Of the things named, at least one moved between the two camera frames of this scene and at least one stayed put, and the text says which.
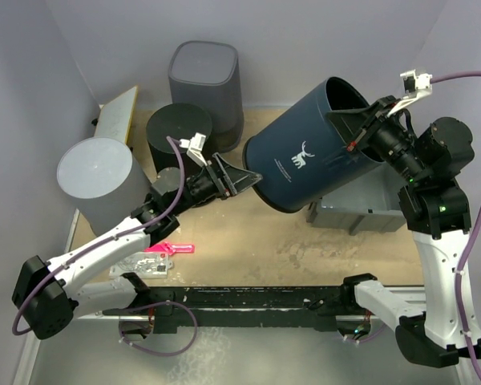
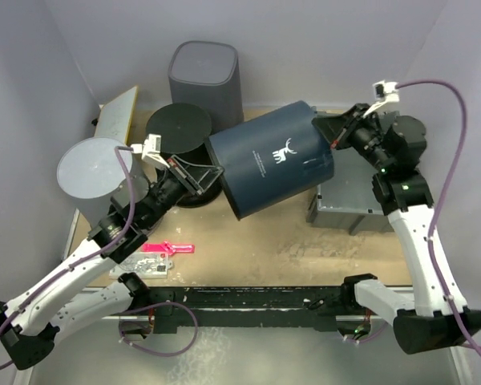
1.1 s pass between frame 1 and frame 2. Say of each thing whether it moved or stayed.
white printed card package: stayed
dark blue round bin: moved
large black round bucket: stayed
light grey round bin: stayed
